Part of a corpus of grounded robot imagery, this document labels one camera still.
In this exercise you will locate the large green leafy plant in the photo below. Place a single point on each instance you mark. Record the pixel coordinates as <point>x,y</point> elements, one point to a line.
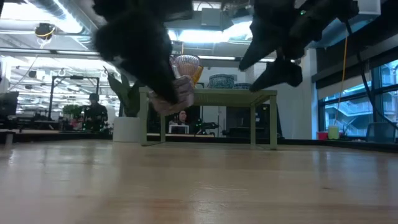
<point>122,90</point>

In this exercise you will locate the black device with green light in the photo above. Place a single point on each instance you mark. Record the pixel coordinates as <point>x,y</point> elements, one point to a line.
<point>206,127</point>

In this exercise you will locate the green perforated metal shelf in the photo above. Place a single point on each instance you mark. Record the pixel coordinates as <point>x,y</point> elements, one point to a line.
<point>233,96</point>

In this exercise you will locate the small green potted plant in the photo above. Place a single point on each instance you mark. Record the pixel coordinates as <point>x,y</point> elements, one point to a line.
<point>71,110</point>

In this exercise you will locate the grey office chair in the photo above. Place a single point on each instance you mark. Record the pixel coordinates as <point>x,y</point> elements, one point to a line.
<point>381,132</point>

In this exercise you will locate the red plastic container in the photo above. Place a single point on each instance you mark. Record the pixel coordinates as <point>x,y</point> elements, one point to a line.
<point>322,136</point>

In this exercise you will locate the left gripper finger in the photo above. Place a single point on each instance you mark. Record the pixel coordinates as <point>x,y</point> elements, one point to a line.
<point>155,81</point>

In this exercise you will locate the navy patterned candle tin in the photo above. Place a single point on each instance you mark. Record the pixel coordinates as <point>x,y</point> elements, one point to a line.
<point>242,86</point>

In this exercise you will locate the pink ribbed glass candle holder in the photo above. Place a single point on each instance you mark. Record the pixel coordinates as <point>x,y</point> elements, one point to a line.
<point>186,63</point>

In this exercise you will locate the amber ribbed glass candle holder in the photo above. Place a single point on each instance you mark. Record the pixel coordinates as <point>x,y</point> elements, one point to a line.
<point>198,76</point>

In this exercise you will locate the white laptop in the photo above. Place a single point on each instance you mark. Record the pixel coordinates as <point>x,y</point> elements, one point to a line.
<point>178,129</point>

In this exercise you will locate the black metal frame rig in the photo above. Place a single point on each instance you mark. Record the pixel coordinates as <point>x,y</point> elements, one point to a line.
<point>74,77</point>

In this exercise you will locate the pale green plastic container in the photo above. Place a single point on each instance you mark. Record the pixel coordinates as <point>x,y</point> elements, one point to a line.
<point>333,132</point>

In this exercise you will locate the white round plant pot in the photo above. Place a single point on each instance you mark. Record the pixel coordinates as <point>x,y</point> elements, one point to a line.
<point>126,129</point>

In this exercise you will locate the person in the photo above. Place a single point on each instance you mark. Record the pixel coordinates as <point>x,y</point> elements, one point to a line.
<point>94,112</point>
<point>182,117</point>

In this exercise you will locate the black computer monitor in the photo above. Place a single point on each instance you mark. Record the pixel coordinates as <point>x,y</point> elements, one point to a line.
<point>7,104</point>

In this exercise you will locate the teal patterned candle tin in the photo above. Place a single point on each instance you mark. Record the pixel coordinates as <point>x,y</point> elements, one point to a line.
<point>220,81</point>

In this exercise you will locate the purple patterned candle tin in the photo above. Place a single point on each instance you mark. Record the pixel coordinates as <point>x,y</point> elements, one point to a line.
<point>185,90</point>

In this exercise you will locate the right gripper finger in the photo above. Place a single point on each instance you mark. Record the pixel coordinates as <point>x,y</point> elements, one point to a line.
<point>261,54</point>
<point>283,73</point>

